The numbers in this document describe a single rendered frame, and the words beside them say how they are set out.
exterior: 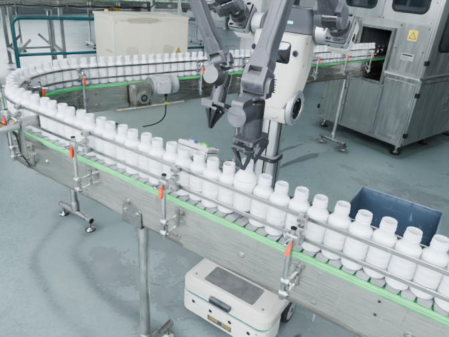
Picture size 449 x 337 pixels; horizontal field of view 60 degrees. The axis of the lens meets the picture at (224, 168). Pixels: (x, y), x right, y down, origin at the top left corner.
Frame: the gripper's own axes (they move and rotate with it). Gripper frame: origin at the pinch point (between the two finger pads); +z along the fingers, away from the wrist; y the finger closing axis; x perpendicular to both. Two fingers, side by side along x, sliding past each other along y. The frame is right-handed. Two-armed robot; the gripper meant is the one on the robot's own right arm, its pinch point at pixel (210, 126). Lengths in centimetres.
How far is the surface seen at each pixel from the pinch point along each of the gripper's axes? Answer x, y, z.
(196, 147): -3.9, -1.1, 8.8
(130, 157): -17.4, -18.7, 18.3
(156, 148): -18.6, -7.1, 11.7
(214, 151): 0.5, 3.9, 8.7
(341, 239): -16, 59, 18
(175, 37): 298, -281, -83
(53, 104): -19, -65, 9
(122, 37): 230, -304, -60
